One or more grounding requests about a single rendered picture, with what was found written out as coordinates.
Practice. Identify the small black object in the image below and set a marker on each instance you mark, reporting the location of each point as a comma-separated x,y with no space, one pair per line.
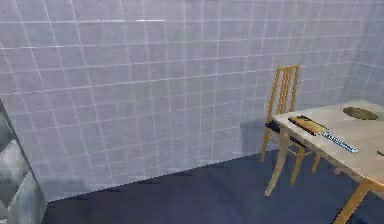
380,153

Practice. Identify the wooden chair with black seat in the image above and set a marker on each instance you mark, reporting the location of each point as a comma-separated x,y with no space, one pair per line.
283,90

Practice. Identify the olive green round plate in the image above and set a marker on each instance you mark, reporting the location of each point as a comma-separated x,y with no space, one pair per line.
360,113

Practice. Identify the grey metal shelf unit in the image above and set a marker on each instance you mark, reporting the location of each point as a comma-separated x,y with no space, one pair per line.
16,180

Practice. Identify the blue and white flat bar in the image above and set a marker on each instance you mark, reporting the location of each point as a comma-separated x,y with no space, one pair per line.
340,142

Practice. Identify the yellow and black book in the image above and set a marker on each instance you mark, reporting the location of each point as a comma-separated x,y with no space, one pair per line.
308,125

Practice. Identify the light wooden dining table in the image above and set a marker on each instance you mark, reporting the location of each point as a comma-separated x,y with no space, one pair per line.
360,140

